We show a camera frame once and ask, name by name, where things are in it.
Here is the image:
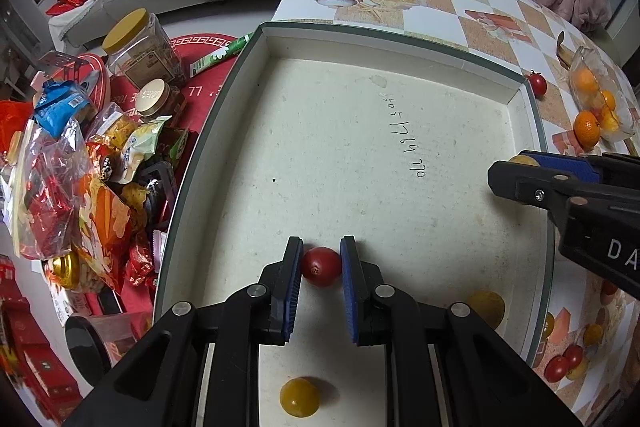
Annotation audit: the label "green stick packet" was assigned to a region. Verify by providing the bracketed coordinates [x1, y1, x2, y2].
[190, 32, 256, 76]

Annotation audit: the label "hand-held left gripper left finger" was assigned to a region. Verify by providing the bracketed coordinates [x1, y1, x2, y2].
[65, 236, 305, 427]

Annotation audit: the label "small jar with gold lid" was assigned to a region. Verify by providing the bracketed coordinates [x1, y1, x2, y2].
[135, 78, 188, 122]

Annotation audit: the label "gold foil ingot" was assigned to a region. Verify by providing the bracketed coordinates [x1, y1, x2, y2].
[47, 253, 86, 290]

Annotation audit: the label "red oval cherry tomato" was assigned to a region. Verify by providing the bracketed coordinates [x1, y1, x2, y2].
[300, 247, 343, 288]

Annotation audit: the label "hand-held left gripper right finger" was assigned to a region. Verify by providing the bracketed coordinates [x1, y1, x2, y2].
[340, 235, 583, 427]

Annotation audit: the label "white shallow box tray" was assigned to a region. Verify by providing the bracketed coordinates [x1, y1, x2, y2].
[152, 21, 556, 427]

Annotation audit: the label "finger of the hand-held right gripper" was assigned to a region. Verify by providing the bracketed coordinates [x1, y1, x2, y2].
[517, 150, 640, 190]
[487, 159, 601, 228]

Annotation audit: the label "checkered printed tablecloth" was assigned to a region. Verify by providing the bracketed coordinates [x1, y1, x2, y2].
[272, 0, 640, 427]

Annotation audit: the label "red packets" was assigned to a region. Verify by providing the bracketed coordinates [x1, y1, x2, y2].
[45, 0, 93, 16]

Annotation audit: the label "brown fruit peel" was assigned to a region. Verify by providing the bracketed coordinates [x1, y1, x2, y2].
[556, 32, 576, 70]

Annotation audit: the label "plastic jar with yellow lid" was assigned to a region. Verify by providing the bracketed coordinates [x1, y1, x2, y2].
[101, 8, 188, 90]

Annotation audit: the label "clear plastic bag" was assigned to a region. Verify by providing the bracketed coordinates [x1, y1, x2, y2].
[567, 46, 640, 152]

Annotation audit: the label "olive brown round fruit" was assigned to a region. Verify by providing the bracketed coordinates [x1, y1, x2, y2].
[467, 290, 506, 330]

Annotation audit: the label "black lid jar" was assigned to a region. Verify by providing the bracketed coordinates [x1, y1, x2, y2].
[65, 314, 113, 388]

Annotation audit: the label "stack of red gift boxes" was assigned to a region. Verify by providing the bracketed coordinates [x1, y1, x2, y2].
[0, 257, 83, 423]

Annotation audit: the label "pile of snack packets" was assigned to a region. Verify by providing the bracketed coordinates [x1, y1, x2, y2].
[0, 77, 188, 308]

